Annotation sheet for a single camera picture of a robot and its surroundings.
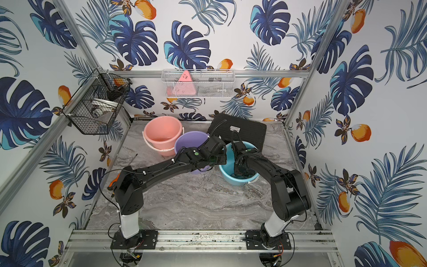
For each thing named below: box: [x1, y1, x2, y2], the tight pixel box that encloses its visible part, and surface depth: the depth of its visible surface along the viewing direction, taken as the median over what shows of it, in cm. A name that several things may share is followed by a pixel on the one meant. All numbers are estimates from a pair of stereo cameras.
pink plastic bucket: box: [142, 115, 185, 157], surface depth 97 cm
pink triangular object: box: [166, 70, 197, 96], surface depth 92 cm
